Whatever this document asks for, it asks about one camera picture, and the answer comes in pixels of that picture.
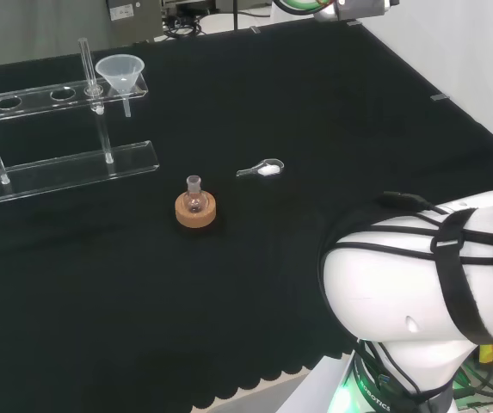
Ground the clear acrylic funnel stand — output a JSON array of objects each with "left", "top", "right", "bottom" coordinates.
[{"left": 0, "top": 37, "right": 161, "bottom": 202}]

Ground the black cable tangle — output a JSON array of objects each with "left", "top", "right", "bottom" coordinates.
[{"left": 456, "top": 343, "right": 493, "bottom": 413}]

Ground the cork ring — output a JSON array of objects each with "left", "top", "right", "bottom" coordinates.
[{"left": 175, "top": 188, "right": 218, "bottom": 229}]

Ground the grey metal cabinet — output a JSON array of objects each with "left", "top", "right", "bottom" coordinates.
[{"left": 105, "top": 0, "right": 164, "bottom": 43}]

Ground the translucent plastic funnel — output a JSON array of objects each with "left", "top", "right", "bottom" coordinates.
[{"left": 95, "top": 54, "right": 145, "bottom": 118}]

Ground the black cable bundle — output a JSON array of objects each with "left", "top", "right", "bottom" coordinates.
[{"left": 162, "top": 11, "right": 206, "bottom": 40}]

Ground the pale board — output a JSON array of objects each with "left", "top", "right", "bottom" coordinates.
[{"left": 271, "top": 352, "right": 359, "bottom": 413}]

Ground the black bench cloth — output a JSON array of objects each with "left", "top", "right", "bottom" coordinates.
[{"left": 0, "top": 19, "right": 493, "bottom": 410}]

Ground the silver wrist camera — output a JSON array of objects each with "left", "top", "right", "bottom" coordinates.
[{"left": 313, "top": 0, "right": 391, "bottom": 22}]

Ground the round-bottom glass flask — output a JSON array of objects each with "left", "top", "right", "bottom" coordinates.
[{"left": 184, "top": 175, "right": 206, "bottom": 214}]

